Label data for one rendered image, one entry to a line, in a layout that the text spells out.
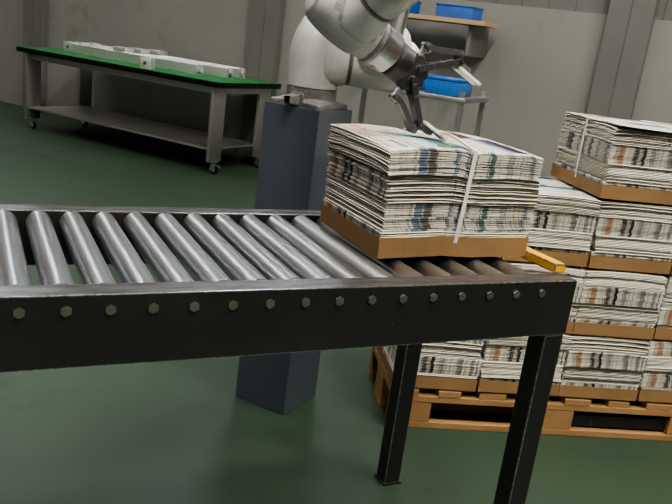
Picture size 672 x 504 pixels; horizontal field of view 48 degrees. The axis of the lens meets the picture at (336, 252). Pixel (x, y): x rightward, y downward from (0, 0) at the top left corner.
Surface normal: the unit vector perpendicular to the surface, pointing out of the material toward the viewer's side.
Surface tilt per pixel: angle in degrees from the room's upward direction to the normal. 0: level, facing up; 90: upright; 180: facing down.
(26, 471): 0
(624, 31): 90
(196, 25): 90
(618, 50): 90
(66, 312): 90
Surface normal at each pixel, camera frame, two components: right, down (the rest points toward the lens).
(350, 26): -0.05, 0.75
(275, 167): -0.51, 0.18
